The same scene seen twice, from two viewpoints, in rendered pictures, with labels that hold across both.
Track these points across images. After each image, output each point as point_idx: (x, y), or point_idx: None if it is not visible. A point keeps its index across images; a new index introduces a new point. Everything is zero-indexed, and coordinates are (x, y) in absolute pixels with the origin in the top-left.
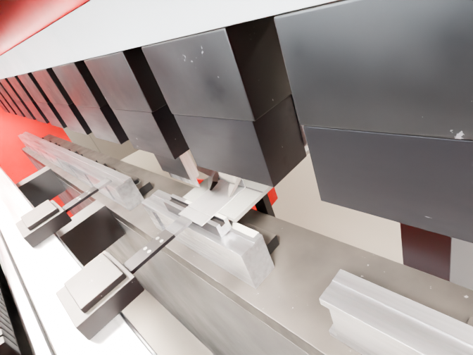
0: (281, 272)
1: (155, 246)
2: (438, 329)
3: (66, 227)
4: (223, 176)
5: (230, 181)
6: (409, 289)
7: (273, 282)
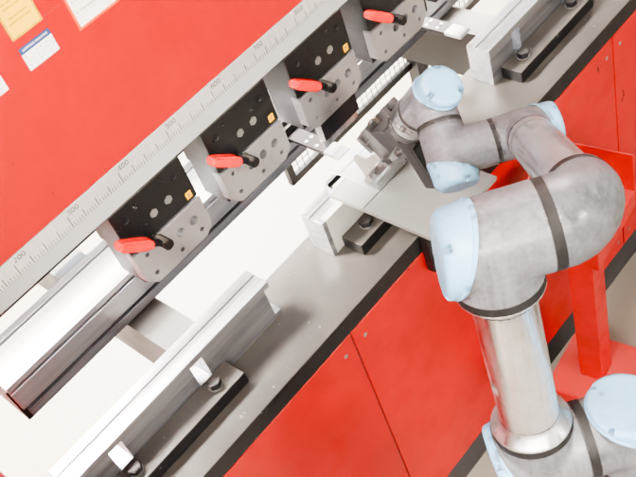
0: (327, 262)
1: (310, 144)
2: (208, 328)
3: (456, 20)
4: (356, 163)
5: (362, 172)
6: (288, 352)
7: (318, 257)
